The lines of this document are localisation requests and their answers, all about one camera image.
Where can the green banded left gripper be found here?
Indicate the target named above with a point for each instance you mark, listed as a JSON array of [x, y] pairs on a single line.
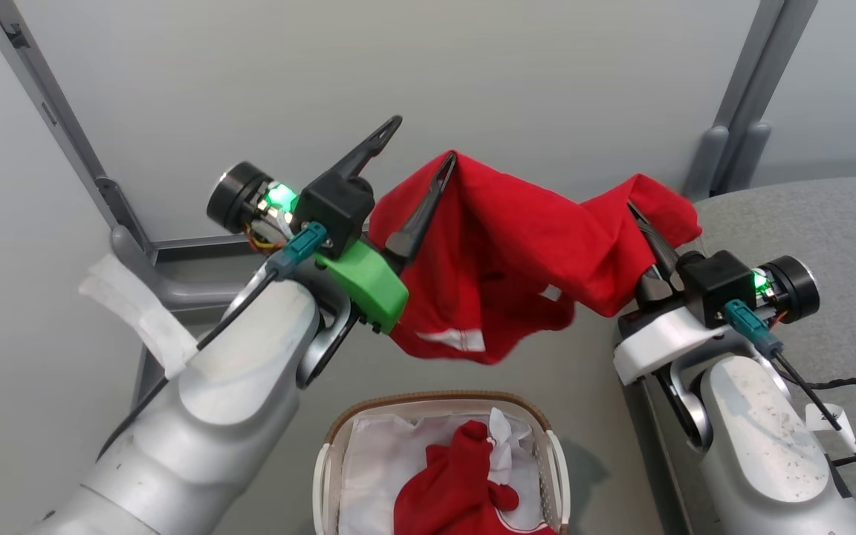
[[339, 212]]

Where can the red garment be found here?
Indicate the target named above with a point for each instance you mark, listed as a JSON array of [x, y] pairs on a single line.
[[458, 483]]

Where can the white laundry basket brown rim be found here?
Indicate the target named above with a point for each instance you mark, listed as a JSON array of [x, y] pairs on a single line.
[[331, 475]]

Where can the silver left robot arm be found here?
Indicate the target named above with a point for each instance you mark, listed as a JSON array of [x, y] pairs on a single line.
[[235, 386]]

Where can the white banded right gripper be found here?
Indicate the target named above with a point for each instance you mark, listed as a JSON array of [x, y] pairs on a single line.
[[718, 290]]

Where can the white crumpled cloth piece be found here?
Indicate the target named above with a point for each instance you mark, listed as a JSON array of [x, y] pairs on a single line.
[[504, 440]]

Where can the grey upholstered seat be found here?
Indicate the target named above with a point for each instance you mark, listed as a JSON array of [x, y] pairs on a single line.
[[844, 223]]

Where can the white basket liner cloth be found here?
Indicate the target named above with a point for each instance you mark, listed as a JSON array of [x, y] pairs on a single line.
[[376, 461]]

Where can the grey metal frame post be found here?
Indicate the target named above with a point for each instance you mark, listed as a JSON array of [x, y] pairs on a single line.
[[747, 96]]

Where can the grey metal table frame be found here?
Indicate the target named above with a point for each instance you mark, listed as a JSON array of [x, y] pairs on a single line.
[[64, 119]]

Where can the white fabric strip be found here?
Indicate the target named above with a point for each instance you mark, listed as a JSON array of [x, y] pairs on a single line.
[[142, 312]]

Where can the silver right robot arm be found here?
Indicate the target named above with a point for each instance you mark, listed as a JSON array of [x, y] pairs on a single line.
[[762, 446]]

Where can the red shirt with white stripe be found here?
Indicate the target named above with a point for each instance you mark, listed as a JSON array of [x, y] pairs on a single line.
[[510, 245]]

